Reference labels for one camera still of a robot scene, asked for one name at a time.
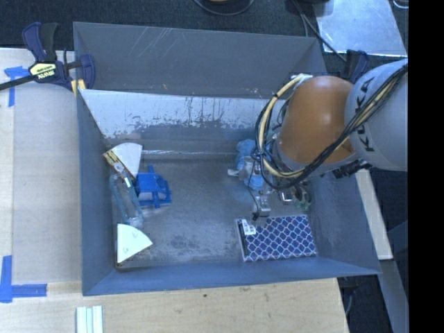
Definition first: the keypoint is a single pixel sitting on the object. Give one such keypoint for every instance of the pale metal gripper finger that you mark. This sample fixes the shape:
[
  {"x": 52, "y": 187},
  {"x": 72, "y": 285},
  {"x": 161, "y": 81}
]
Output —
[{"x": 264, "y": 207}]

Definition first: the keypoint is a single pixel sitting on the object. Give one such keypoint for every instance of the blue white patterned box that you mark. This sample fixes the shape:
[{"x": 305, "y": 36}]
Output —
[{"x": 282, "y": 238}]

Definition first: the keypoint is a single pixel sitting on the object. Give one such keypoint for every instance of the light blue cloth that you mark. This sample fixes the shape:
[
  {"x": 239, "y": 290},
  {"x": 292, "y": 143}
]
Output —
[{"x": 247, "y": 148}]

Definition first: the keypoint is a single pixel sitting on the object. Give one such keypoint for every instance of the grey metal bin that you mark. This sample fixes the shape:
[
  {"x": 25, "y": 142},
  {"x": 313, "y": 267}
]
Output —
[{"x": 194, "y": 200}]

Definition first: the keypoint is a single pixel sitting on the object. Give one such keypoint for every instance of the blue plastic toy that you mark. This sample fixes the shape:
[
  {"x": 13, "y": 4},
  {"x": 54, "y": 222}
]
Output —
[{"x": 149, "y": 184}]

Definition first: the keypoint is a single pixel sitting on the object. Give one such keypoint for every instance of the clear plastic bottle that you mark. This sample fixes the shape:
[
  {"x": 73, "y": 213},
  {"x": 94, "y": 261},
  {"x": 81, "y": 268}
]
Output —
[{"x": 126, "y": 200}]

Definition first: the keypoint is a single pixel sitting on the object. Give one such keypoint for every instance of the plain white wedge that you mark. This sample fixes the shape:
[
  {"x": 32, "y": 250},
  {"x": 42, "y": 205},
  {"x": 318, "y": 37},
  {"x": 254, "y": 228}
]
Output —
[{"x": 130, "y": 243}]

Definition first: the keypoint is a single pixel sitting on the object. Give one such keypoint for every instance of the white wedge with yellow edge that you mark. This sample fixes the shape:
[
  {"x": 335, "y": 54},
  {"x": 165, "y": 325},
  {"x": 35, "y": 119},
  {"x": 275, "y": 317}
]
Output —
[{"x": 130, "y": 156}]

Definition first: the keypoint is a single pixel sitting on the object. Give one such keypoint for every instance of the pale wood board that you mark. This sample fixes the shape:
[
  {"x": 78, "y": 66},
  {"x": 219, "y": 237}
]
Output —
[{"x": 45, "y": 186}]

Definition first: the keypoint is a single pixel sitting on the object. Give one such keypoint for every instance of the black cylinder on white bracket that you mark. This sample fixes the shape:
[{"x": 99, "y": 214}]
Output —
[{"x": 348, "y": 170}]

